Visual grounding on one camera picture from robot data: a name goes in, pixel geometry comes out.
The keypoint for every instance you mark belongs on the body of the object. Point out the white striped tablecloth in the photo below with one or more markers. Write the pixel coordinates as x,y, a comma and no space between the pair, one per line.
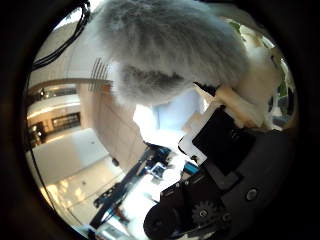
173,116

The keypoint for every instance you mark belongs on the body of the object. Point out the grey fluffy plush toy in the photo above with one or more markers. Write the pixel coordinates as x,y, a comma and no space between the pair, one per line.
166,43

